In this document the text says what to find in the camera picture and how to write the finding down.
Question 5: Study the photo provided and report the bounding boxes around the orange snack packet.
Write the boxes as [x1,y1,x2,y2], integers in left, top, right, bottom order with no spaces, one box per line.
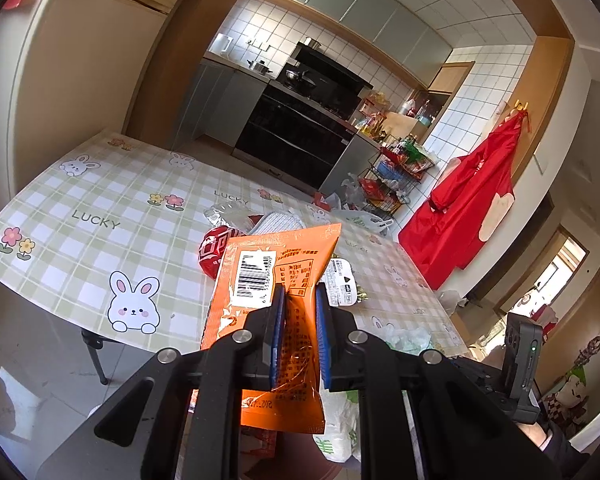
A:
[200,222,342,433]

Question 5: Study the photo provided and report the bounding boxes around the black wok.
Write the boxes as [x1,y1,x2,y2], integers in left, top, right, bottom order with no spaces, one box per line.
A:
[285,67,316,88]

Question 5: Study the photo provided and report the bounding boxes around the wooden wall cabinet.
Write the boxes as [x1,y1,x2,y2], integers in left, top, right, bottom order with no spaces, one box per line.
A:
[430,61,476,97]

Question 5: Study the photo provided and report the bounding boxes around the green checked rabbit tablecloth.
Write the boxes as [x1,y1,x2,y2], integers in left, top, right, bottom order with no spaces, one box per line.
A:
[0,130,468,361]

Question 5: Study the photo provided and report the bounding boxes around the red patterned packet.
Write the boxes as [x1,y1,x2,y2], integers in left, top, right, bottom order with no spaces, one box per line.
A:
[197,225,248,281]

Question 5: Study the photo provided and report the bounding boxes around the black wire storage rack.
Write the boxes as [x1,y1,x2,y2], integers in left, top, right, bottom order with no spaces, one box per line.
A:
[357,135,438,221]

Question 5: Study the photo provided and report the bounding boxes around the cardboard box on counter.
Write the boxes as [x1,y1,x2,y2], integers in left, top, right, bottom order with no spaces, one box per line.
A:
[382,111,421,136]

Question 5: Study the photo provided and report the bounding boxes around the red gift bag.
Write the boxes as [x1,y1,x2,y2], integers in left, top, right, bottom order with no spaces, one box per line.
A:
[310,192,341,211]

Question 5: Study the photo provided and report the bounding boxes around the white ribbed foam pad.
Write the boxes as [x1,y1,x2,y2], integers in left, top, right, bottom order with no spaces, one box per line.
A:
[250,211,306,235]

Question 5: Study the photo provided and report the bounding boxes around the grey lower kitchen cabinets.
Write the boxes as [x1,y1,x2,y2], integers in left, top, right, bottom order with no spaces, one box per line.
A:
[172,57,271,148]

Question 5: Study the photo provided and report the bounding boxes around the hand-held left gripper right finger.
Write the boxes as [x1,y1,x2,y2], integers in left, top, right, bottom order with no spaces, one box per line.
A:
[314,282,521,480]

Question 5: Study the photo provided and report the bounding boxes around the black range hood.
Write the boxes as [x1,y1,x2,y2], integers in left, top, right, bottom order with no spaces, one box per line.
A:
[292,42,373,106]

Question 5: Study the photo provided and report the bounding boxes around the white bag with green print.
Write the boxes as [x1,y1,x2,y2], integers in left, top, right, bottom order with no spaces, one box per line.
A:
[314,390,363,463]

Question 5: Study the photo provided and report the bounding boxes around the black table leg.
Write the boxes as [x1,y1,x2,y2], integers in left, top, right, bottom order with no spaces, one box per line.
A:
[80,330,108,386]

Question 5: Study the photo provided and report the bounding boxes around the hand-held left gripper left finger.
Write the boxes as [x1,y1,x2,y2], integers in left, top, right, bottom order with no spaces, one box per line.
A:
[37,282,288,480]

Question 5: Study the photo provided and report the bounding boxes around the grey kitchen cabinets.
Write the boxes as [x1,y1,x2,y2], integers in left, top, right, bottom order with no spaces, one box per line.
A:
[172,57,271,148]
[250,0,453,78]

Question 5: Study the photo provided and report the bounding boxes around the row of condiment bottles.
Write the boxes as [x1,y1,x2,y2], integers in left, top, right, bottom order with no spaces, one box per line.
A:
[352,92,388,141]

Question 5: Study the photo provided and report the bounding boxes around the cream refrigerator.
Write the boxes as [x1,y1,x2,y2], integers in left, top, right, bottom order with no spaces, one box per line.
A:
[0,0,191,221]

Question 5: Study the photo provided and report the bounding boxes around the thin white plastic bag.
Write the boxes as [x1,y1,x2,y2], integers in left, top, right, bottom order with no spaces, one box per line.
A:
[340,172,366,206]

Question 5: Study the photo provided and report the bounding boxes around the red apron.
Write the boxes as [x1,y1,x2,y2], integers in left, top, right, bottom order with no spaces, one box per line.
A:
[399,110,526,291]

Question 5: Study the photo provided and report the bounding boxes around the clear plastic container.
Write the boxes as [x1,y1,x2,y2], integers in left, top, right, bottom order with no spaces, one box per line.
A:
[202,202,253,228]

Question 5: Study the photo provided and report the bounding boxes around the brown trash bin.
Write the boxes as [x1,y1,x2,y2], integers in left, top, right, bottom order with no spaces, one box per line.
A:
[275,430,341,480]

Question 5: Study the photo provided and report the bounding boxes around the grey upper kitchen cabinets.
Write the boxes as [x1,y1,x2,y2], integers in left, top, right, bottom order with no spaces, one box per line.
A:
[250,0,453,78]

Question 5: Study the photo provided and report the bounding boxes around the person's right forearm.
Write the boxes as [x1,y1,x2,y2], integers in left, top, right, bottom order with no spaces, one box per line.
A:
[520,422,593,476]

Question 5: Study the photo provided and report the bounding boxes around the black built-in oven stove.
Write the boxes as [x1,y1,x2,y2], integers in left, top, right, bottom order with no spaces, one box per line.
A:
[232,82,358,193]

